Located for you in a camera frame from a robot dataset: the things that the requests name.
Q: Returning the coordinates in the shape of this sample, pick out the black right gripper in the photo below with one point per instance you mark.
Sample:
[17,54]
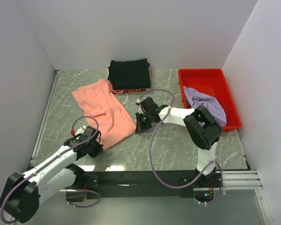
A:
[142,122]

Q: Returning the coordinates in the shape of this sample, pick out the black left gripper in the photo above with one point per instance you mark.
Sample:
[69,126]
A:
[93,147]

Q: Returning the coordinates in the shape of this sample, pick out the salmon pink t shirt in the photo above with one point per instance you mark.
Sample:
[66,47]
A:
[115,123]

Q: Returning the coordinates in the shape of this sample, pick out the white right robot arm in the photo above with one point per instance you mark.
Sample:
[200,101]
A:
[202,127]

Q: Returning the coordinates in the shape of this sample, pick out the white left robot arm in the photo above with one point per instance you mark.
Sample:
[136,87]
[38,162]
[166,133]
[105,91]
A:
[24,193]

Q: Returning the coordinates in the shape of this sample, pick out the red patterned folded t shirt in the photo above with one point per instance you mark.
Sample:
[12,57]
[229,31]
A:
[124,91]

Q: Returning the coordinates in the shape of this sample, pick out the black folded t shirt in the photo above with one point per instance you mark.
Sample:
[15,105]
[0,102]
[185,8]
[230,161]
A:
[129,75]

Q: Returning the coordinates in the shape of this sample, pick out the pink folded t shirt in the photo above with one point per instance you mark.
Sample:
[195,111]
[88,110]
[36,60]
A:
[150,68]

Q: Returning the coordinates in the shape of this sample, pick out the lavender t shirt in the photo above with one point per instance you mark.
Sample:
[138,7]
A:
[195,99]

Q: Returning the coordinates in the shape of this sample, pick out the red plastic bin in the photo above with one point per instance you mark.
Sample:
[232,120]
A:
[211,81]

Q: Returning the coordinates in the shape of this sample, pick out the aluminium left side rail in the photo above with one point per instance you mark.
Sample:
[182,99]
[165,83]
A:
[44,120]

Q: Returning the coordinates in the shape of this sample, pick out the aluminium rail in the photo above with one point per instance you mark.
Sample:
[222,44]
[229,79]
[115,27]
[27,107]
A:
[44,120]
[241,180]

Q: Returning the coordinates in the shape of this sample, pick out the aluminium front rail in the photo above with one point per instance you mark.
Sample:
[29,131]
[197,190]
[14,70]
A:
[241,180]

